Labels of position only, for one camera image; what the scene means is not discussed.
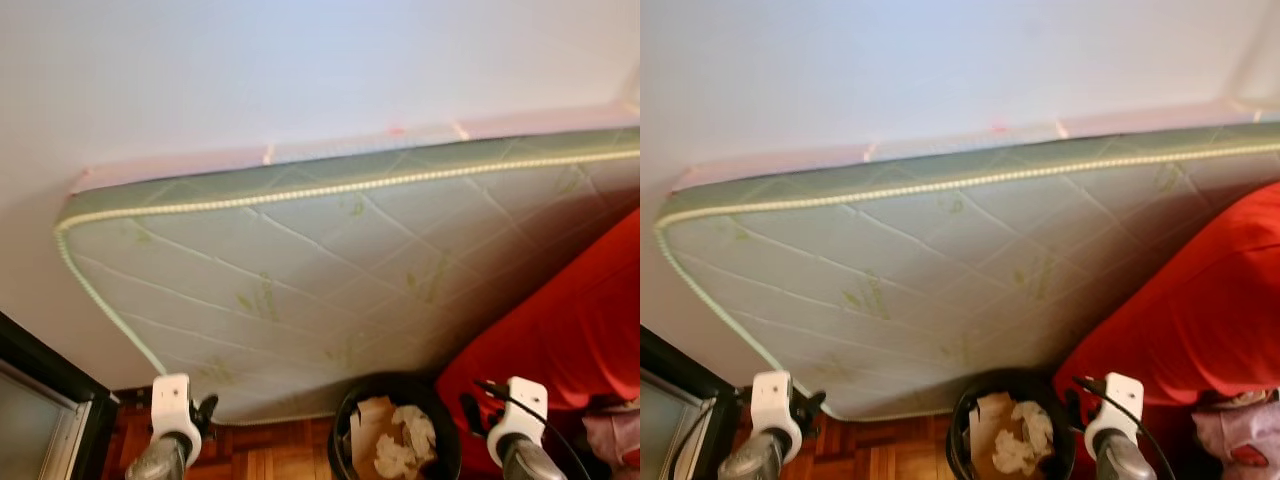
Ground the crumpled white tissue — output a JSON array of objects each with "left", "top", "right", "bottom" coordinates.
[
  {"left": 992, "top": 400, "right": 1054, "bottom": 476},
  {"left": 374, "top": 404, "right": 439, "bottom": 479}
]

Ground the black round trash bin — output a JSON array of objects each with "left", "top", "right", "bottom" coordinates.
[
  {"left": 945, "top": 368, "right": 1079, "bottom": 480},
  {"left": 328, "top": 371, "right": 464, "bottom": 480}
]

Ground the brown cardboard piece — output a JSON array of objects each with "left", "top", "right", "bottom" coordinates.
[
  {"left": 350, "top": 396, "right": 399, "bottom": 480},
  {"left": 968, "top": 392, "right": 1013, "bottom": 479}
]

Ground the red pillow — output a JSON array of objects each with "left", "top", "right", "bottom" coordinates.
[
  {"left": 1052, "top": 180, "right": 1280, "bottom": 441},
  {"left": 435, "top": 207, "right": 641, "bottom": 471}
]

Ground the black cabinet with glass door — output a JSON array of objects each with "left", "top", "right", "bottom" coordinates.
[
  {"left": 0, "top": 310, "right": 121, "bottom": 480},
  {"left": 640, "top": 325, "right": 739, "bottom": 480}
]

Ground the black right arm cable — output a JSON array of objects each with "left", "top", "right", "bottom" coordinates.
[
  {"left": 1072, "top": 375, "right": 1183, "bottom": 480},
  {"left": 474, "top": 378, "right": 593, "bottom": 480}
]

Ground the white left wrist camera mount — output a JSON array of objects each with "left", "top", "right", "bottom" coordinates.
[
  {"left": 149, "top": 373, "right": 204, "bottom": 467},
  {"left": 749, "top": 370, "right": 804, "bottom": 463}
]

